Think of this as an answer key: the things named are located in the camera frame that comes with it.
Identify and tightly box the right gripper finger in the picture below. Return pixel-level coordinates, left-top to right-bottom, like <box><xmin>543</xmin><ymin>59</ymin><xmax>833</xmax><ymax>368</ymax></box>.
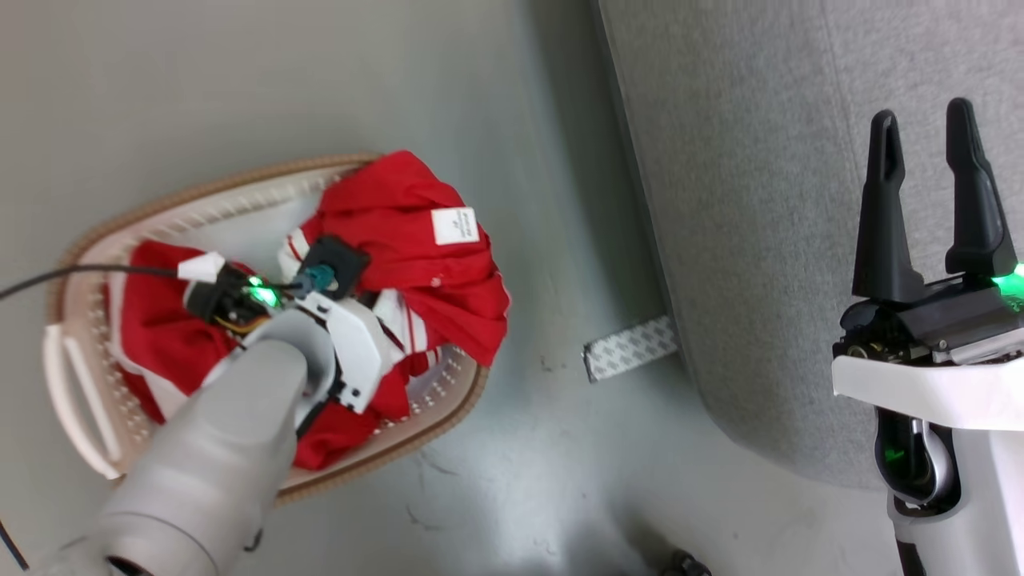
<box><xmin>852</xmin><ymin>110</ymin><xmax>926</xmax><ymax>303</ymax></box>
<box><xmin>946</xmin><ymin>98</ymin><xmax>1018</xmax><ymax>278</ymax></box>

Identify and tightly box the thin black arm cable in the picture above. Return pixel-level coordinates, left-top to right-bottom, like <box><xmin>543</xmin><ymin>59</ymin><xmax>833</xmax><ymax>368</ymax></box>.
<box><xmin>0</xmin><ymin>520</ymin><xmax>30</xmax><ymax>571</ymax></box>

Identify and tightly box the white laundry basket brown rim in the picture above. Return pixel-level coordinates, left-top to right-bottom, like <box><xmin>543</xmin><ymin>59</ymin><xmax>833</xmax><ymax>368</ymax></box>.
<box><xmin>42</xmin><ymin>152</ymin><xmax>490</xmax><ymax>506</ymax></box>

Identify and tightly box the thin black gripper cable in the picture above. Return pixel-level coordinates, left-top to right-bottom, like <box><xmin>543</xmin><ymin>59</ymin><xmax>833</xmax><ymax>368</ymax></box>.
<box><xmin>0</xmin><ymin>264</ymin><xmax>183</xmax><ymax>302</ymax></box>

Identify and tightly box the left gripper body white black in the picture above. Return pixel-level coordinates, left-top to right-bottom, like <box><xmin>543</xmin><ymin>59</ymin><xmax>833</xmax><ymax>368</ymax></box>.
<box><xmin>178</xmin><ymin>252</ymin><xmax>385</xmax><ymax>414</ymax></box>

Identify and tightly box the red and white garment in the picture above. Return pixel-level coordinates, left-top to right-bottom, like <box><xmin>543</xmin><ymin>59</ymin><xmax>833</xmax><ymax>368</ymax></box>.
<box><xmin>108</xmin><ymin>150</ymin><xmax>511</xmax><ymax>471</ymax></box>

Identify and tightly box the grey patterned tape strip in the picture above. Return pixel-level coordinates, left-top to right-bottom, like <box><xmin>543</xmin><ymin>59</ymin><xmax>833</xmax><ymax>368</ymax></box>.
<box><xmin>582</xmin><ymin>316</ymin><xmax>681</xmax><ymax>383</ymax></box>

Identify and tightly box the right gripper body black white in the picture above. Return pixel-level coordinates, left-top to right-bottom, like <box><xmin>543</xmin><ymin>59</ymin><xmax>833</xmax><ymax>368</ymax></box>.
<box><xmin>832</xmin><ymin>268</ymin><xmax>1024</xmax><ymax>433</ymax></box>

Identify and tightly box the grey fabric sofa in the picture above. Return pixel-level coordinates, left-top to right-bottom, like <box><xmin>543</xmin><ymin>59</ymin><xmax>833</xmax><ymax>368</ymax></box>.
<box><xmin>596</xmin><ymin>0</ymin><xmax>1024</xmax><ymax>490</ymax></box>

